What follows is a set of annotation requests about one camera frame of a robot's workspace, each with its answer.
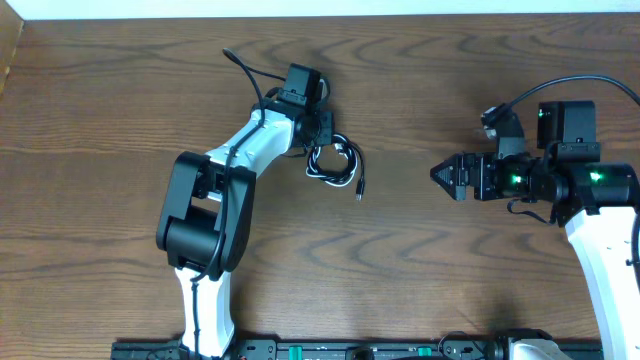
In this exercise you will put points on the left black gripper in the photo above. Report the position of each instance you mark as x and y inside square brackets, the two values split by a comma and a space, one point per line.
[327, 137]

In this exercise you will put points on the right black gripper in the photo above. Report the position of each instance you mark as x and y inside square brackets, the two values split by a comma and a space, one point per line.
[484, 164]

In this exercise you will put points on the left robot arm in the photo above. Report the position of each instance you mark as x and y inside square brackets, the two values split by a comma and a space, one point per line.
[205, 221]

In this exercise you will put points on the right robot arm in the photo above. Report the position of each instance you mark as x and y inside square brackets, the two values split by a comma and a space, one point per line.
[596, 203]

